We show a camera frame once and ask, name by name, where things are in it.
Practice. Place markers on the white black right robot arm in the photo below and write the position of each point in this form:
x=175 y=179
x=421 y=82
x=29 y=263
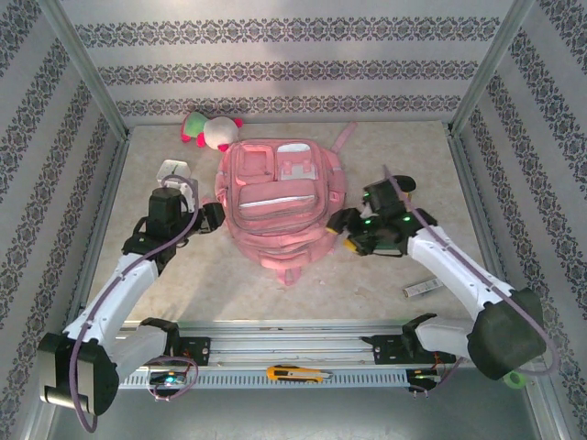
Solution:
x=449 y=261

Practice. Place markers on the white square alarm clock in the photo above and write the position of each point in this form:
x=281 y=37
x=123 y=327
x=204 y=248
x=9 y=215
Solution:
x=172 y=167

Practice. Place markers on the green tape roll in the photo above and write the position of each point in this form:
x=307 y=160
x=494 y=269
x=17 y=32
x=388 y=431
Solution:
x=517 y=381

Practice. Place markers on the aluminium mounting rail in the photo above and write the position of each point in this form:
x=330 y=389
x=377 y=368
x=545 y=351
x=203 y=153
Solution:
x=284 y=348

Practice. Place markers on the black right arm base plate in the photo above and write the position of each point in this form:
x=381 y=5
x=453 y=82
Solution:
x=385 y=350

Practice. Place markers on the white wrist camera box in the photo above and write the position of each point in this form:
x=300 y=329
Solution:
x=367 y=212
x=185 y=197

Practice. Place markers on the aluminium side rail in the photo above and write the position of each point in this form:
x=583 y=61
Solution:
x=474 y=206
x=104 y=206

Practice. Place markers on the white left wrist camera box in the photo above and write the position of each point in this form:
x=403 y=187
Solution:
x=185 y=197

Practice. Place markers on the pink backpack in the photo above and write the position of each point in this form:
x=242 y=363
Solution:
x=275 y=220

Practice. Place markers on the aluminium frame post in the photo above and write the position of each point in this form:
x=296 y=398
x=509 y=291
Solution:
x=495 y=59
x=82 y=64

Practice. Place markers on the white green pink plush toy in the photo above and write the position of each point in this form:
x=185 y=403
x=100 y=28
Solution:
x=220 y=133

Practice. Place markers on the small circuit board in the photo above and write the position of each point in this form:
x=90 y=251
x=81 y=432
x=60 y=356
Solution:
x=167 y=379
x=424 y=377

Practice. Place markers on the small silver tube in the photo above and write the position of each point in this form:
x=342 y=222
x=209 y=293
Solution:
x=422 y=289

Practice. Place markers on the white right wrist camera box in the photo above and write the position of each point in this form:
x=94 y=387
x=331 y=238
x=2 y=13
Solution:
x=367 y=212

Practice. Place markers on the yellow utility knife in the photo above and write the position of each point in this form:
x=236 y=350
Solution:
x=284 y=372

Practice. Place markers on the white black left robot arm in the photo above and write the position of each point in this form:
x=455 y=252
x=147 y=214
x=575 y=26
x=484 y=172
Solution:
x=119 y=293

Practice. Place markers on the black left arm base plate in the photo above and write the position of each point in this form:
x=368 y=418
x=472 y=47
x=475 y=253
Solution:
x=197 y=350

